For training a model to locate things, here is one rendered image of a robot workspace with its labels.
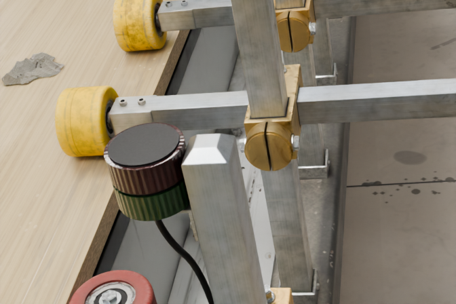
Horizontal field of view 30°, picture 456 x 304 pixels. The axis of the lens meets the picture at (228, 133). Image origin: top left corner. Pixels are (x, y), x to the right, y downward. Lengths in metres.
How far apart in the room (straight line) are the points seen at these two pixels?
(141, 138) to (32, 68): 0.61
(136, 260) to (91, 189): 0.16
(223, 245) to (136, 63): 0.57
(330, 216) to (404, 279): 0.92
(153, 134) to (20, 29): 0.77
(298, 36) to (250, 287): 0.47
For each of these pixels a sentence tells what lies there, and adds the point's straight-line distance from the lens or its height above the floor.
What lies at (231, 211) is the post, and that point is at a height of 1.05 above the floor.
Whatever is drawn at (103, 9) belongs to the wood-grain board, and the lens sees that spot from 1.37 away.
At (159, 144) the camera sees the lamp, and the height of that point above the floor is 1.11.
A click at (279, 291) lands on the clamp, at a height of 0.87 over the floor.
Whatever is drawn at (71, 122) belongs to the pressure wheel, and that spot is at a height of 0.96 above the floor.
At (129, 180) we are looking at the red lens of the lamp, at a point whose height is 1.09.
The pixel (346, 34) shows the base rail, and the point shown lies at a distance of 1.59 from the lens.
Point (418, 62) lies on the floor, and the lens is 2.88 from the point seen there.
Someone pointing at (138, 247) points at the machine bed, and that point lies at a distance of 1.08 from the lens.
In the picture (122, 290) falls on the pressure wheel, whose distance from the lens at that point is 0.81.
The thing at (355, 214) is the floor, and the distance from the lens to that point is 2.25.
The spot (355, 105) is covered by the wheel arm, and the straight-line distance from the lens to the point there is 0.91.
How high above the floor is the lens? 1.44
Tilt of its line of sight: 33 degrees down
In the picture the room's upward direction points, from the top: 11 degrees counter-clockwise
